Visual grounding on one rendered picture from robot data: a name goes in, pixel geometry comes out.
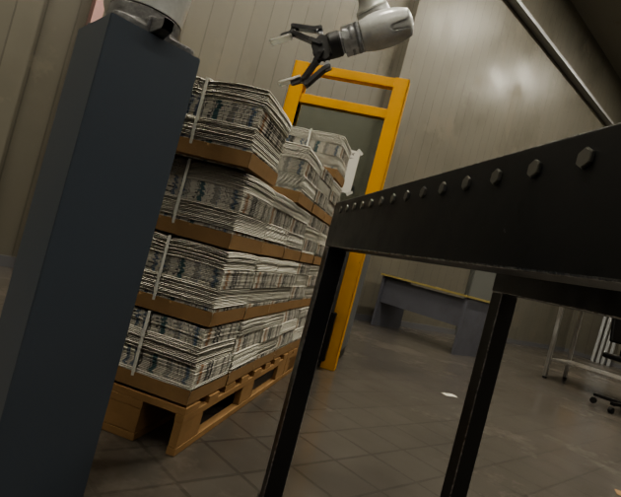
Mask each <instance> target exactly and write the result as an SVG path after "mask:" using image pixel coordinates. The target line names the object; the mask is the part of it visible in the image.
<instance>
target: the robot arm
mask: <svg viewBox="0 0 621 497"><path fill-rule="evenodd" d="M358 2H359V8H358V11H357V13H356V16H357V20H358V21H357V22H356V21H355V22H353V23H350V24H347V25H344V26H341V27H340V30H341V32H339V31H334V32H330V33H328V34H326V35H324V34H323V28H322V25H318V26H309V25H302V24H295V23H292V24H291V29H290V30H289V31H287V32H284V33H281V34H280V36H277V37H274V38H271V39H269V42H270V43H271V45H272V46H273V45H276V44H279V43H283V42H286V41H289V40H292V39H293V37H295V38H298V39H300V40H302V41H305V42H307V43H309V44H310V45H311V48H312V54H313V56H314V59H313V60H312V62H311V64H310V66H309V67H308V68H307V70H306V71H305V73H304V74H303V75H302V77H301V76H300V75H297V76H294V77H290V78H287V79H284V80H280V81H278V84H279V85H280V87H283V86H287V85H290V84H291V85H292V86H296V85H299V84H304V86H305V87H306V89H307V88H309V87H310V86H311V85H312V84H313V83H314V82H315V81H316V80H318V79H319V78H320V77H321V76H322V75H323V74H324V73H326V72H328V71H331V70H332V67H331V65H330V63H329V60H331V59H335V58H338V57H341V56H344V55H345V54H344V53H346V54H347V56H348V57H350V56H353V55H357V54H360V53H364V52H367V51H378V50H383V49H386V48H390V47H392V46H395V45H398V44H400V43H402V42H404V41H406V40H407V39H409V38H410V37H411V36H413V33H414V20H413V17H412V14H411V12H410V10H409V9H408V8H405V7H392V8H390V7H389V5H388V3H387V1H386V0H358ZM190 4H191V0H103V7H104V11H105V15H107V14H109V13H114V14H116V15H118V16H119V17H121V18H123V19H125V20H127V21H129V22H131V23H133V24H134V25H136V26H138V27H140V28H142V29H144V30H146V31H147V32H149V33H151V34H153V35H155V36H158V37H160V38H161V39H163V40H165V41H167V42H169V43H171V44H173V45H175V46H176V47H178V48H180V49H182V50H184V51H186V52H188V53H189V54H191V55H194V51H193V50H192V49H191V48H189V47H187V46H186V45H184V44H182V43H180V42H179V39H180V33H181V30H182V27H183V24H184V22H185V19H186V16H187V13H188V10H189V7H190ZM358 24H359V25H358ZM300 32H304V33H311V34H317V35H319V36H318V37H317V38H315V37H312V36H308V35H305V34H302V33H300ZM321 61H323V62H325V63H324V64H323V66H322V67H320V68H319V69H318V70H317V71H316V72H315V73H313V74H312V72H313V71H314V69H315V68H316V67H317V66H318V65H319V64H320V62H321ZM311 74H312V75H311Z"/></svg>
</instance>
